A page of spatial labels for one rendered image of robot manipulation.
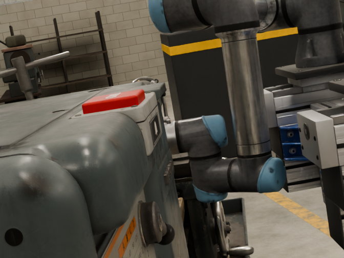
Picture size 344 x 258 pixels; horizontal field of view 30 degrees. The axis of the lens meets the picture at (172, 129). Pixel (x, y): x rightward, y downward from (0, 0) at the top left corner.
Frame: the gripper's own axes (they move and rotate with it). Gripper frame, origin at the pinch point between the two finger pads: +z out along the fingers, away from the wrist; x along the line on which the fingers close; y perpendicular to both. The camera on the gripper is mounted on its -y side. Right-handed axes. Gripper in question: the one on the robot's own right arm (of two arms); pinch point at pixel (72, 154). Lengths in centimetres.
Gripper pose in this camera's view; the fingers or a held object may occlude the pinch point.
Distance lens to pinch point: 148.7
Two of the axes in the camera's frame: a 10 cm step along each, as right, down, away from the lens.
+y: 0.9, -1.7, 9.8
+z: -9.8, 1.5, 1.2
